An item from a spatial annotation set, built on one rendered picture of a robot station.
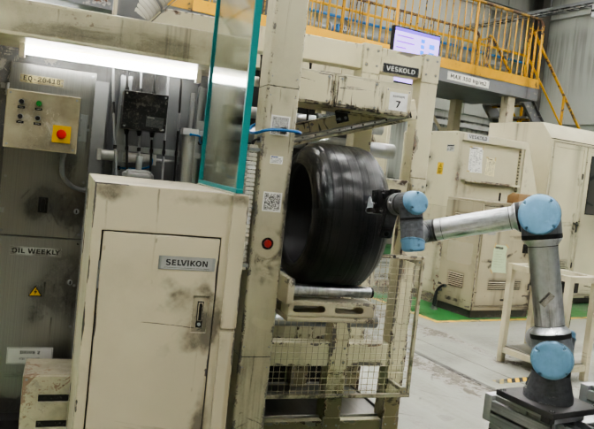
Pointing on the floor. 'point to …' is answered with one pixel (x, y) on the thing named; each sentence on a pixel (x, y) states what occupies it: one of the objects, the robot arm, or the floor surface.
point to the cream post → (284, 21)
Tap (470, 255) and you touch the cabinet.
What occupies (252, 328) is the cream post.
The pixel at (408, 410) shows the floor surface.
